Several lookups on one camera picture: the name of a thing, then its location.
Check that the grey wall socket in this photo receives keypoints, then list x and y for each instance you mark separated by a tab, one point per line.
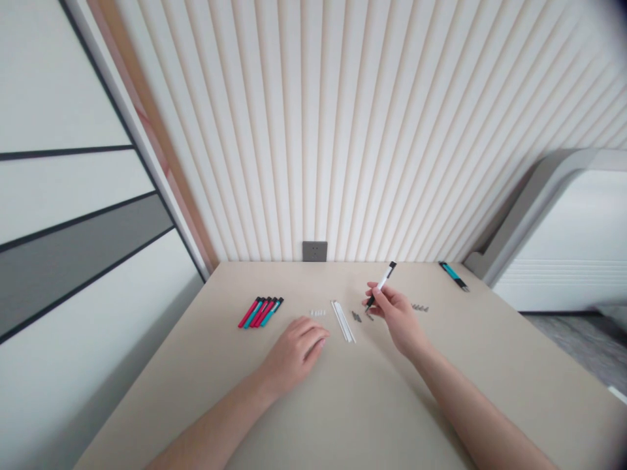
315	251

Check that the white pen tube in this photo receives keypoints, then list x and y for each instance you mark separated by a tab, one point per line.
343	321
347	321
339	320

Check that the teal pen with black cap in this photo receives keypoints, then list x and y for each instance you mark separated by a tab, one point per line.
255	314
273	312

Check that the teal and black pen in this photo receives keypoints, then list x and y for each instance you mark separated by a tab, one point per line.
456	277
451	277

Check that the row of small white caps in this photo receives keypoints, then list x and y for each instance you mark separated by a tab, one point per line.
318	313

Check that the white and grey panelled wardrobe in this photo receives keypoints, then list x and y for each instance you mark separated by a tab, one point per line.
73	196

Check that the grey framed white furniture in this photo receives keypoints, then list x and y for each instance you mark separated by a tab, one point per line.
553	230

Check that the person's right hand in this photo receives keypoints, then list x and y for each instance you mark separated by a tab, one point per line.
399	318

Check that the person's left hand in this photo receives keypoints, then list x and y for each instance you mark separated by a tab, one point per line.
291	350

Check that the white pen with black ends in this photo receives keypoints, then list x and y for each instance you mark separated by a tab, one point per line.
387	276

